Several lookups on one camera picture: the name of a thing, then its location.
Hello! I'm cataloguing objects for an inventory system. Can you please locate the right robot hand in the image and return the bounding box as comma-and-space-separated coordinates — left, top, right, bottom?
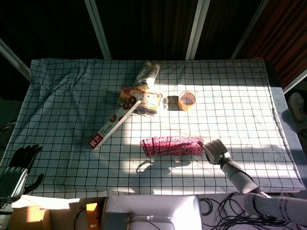
197, 138, 231, 166

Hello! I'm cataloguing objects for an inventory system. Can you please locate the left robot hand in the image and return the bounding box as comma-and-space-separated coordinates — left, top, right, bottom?
0, 145, 45, 199

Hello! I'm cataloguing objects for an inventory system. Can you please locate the brown cardboard box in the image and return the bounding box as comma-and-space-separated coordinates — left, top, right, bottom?
8, 201, 106, 230

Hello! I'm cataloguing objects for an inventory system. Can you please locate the yellow packing tape roll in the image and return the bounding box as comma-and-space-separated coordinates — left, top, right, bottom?
177, 91, 197, 111

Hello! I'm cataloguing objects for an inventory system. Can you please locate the white black-grid tablecloth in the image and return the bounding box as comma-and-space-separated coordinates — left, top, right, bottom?
0, 58, 307, 199

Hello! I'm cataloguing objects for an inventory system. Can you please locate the clear scalloped plastic tray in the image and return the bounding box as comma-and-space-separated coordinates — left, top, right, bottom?
134, 94, 169, 118

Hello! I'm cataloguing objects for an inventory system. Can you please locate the blue orange snack box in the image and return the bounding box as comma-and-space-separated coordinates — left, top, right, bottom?
118, 86, 162, 115

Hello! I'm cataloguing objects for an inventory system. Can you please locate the grey robot torso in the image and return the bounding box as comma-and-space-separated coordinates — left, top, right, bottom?
105, 194, 204, 230

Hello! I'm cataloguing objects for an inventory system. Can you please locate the grey shoe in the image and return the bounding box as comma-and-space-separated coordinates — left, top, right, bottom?
287, 92, 307, 123

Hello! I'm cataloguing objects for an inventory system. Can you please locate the white cylindrical snack package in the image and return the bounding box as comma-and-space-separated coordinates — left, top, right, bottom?
133, 60, 162, 88

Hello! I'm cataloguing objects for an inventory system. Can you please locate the long baking paper box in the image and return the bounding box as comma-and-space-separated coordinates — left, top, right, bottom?
87, 93, 142, 150

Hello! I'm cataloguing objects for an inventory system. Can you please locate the brown curtain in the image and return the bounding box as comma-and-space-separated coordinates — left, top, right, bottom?
237, 0, 307, 89

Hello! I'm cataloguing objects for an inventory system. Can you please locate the black cable bundle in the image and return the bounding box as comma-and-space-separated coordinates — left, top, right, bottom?
199, 191, 307, 230

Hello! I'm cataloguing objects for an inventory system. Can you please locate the white window frame bar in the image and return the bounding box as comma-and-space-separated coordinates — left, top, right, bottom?
231, 0, 270, 59
84, 0, 112, 60
185, 0, 211, 60
0, 37, 32, 82
283, 71, 307, 94

